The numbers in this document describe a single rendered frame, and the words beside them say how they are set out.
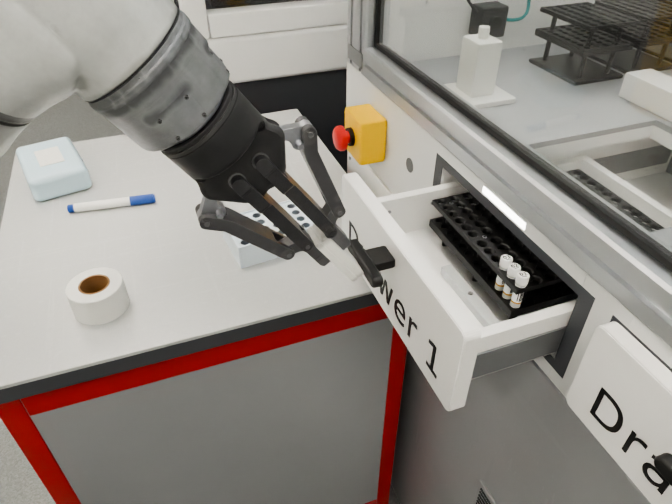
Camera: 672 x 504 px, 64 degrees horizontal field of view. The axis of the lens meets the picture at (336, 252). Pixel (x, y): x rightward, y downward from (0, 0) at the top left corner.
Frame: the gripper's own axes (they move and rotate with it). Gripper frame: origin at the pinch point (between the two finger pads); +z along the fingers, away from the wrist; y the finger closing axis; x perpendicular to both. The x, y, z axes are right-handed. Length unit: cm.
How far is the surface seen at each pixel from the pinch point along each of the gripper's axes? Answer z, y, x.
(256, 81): 17, 1, 82
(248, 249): 8.1, -12.2, 21.1
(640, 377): 11.0, 13.8, -22.3
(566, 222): 7.0, 18.5, -9.1
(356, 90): 12.6, 14.9, 42.3
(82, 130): 48, -92, 253
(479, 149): 6.8, 18.7, 5.7
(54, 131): 40, -104, 257
